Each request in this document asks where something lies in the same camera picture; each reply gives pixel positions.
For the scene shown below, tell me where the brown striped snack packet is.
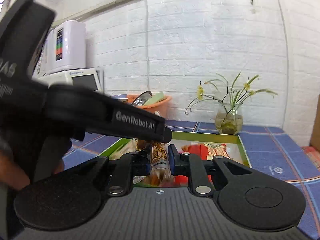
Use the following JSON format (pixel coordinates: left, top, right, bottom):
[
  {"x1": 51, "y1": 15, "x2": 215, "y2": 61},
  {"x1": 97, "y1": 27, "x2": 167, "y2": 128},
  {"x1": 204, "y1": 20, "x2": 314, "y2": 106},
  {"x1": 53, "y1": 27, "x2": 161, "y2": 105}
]
[{"x1": 133, "y1": 142, "x2": 174, "y2": 187}]

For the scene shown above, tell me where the person's left hand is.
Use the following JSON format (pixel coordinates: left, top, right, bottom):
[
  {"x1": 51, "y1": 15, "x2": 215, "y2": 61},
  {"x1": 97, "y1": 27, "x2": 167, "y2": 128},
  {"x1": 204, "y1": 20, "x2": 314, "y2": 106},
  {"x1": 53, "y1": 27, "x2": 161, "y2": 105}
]
[{"x1": 0, "y1": 152, "x2": 30, "y2": 190}]

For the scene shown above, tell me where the green cardboard box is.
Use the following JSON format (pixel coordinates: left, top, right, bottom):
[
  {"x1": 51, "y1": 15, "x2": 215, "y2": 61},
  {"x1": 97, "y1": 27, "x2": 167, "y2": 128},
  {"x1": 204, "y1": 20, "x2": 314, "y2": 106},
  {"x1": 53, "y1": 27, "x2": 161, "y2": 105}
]
[{"x1": 100, "y1": 132, "x2": 252, "y2": 187}]

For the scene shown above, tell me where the red snack packet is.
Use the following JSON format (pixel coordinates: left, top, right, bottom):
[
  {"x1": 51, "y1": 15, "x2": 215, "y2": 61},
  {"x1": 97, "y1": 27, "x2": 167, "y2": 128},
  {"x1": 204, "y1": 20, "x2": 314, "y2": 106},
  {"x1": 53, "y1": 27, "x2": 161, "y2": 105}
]
[{"x1": 173, "y1": 142, "x2": 232, "y2": 184}]

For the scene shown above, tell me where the orange plastic basin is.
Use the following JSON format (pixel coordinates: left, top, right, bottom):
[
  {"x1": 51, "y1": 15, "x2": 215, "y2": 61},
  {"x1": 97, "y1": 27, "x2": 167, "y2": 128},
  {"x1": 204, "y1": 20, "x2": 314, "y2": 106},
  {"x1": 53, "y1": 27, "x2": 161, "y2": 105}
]
[{"x1": 138, "y1": 95, "x2": 172, "y2": 118}]

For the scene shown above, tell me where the glass vase with flowers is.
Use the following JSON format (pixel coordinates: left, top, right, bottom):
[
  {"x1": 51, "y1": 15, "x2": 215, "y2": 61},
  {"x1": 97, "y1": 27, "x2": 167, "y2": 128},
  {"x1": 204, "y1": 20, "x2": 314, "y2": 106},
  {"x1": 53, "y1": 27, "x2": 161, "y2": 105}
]
[{"x1": 185, "y1": 72, "x2": 278, "y2": 135}]

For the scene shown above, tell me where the steel bowl in basin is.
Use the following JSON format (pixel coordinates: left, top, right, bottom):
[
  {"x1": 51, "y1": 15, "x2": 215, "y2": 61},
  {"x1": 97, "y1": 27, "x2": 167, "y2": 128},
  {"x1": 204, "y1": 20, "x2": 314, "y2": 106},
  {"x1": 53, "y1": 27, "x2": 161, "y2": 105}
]
[{"x1": 131, "y1": 91, "x2": 152, "y2": 106}]

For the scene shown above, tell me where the white machine with screen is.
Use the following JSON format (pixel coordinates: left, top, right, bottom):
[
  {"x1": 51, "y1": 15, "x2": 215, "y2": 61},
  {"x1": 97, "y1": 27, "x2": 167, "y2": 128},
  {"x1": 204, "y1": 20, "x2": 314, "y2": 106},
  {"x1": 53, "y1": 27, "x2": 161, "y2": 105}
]
[{"x1": 34, "y1": 68, "x2": 104, "y2": 93}]

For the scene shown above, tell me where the white water purifier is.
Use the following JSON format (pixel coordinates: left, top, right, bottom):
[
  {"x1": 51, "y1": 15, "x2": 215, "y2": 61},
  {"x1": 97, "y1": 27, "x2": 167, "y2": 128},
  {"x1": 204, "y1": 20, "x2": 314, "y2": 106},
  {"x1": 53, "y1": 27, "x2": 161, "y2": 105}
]
[{"x1": 33, "y1": 21, "x2": 86, "y2": 77}]

